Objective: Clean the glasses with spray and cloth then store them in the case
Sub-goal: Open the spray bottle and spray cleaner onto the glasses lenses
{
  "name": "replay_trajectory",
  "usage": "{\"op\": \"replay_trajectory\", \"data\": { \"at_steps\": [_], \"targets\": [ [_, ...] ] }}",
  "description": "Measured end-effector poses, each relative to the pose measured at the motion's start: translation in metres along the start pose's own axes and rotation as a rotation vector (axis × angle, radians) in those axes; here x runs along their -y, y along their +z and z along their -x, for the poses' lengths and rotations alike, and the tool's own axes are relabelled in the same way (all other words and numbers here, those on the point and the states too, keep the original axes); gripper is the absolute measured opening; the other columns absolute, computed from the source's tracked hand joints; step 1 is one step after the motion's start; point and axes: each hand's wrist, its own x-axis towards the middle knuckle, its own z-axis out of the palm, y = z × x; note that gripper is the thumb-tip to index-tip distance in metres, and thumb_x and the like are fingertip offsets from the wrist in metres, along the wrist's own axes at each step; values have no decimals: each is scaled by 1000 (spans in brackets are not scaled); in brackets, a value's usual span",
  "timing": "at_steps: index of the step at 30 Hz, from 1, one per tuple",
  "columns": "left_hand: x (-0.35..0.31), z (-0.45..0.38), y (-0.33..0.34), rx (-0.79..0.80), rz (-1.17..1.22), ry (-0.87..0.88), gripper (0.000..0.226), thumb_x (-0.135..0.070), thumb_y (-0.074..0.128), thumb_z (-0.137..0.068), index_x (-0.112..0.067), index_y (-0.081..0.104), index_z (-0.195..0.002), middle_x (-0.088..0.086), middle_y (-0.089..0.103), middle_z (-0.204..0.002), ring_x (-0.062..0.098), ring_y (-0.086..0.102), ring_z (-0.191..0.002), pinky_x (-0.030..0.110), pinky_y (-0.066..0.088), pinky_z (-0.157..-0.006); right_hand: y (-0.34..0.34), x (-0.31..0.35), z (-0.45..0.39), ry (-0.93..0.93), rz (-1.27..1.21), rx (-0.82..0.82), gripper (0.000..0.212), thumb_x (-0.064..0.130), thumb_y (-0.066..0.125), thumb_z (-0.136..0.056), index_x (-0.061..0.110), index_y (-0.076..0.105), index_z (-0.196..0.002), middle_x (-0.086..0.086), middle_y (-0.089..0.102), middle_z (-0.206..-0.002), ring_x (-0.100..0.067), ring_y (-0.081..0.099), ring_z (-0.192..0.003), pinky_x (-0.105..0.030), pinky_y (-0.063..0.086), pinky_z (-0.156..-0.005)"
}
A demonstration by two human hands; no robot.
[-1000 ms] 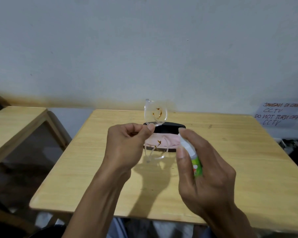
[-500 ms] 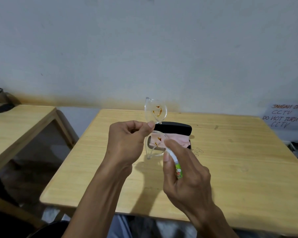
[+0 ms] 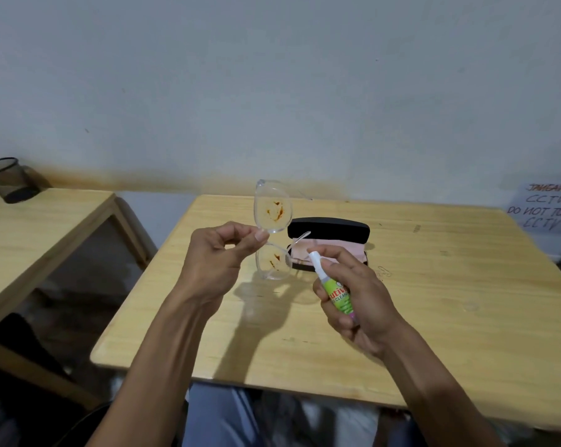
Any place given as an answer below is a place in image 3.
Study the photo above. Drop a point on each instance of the person's left hand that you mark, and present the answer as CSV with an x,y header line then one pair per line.
x,y
210,265

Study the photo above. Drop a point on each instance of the person's right hand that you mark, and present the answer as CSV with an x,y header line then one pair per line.
x,y
371,307

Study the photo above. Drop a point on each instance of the small green label spray bottle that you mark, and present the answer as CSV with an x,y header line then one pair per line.
x,y
336,290

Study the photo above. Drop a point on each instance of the pink cleaning cloth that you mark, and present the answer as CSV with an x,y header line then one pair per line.
x,y
345,249

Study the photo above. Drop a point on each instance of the clear frame eyeglasses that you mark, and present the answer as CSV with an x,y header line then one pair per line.
x,y
273,211

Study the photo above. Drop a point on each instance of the black glasses case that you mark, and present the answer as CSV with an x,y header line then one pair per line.
x,y
329,228

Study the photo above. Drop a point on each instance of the person's right forearm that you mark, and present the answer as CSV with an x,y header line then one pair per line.
x,y
429,391

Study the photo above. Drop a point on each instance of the person's left forearm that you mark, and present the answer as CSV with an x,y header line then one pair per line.
x,y
154,377

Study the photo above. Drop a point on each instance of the person's blue trousers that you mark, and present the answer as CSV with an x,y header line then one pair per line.
x,y
215,414

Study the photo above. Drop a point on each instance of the wooden side table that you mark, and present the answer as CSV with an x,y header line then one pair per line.
x,y
38,228

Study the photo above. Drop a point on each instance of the black mesh pen holder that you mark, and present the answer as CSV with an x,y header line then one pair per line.
x,y
10,181

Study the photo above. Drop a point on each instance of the handwritten paper wall sign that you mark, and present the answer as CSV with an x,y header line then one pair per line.
x,y
546,209

